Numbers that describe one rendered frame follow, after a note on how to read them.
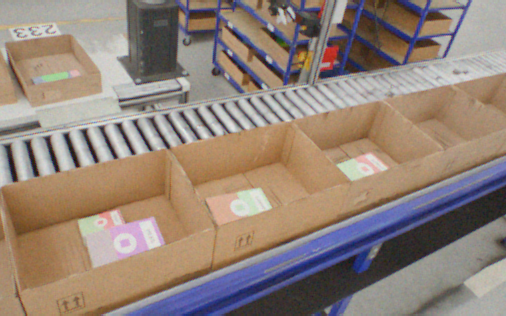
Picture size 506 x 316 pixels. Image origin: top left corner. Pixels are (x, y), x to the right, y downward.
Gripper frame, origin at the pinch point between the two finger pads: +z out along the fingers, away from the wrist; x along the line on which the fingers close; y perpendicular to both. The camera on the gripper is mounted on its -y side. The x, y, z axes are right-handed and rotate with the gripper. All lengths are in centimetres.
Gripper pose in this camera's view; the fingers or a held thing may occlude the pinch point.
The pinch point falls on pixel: (290, 21)
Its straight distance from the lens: 224.8
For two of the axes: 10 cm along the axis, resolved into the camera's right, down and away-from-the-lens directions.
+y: -4.0, 3.6, 8.4
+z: 4.0, 8.9, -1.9
